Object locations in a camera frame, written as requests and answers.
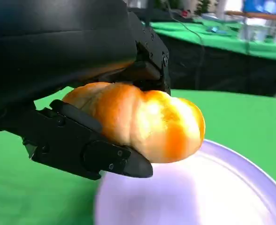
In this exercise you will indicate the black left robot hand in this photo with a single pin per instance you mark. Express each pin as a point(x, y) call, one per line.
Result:
point(58, 58)

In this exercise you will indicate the orange and white bread roll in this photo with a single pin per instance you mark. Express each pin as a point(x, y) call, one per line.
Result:
point(147, 124)

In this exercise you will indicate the green covered background table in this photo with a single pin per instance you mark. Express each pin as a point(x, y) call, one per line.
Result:
point(222, 54)

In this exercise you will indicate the green table cloth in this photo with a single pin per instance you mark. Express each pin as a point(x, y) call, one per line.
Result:
point(241, 122)

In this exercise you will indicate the lilac plate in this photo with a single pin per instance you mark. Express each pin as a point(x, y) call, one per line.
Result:
point(199, 192)

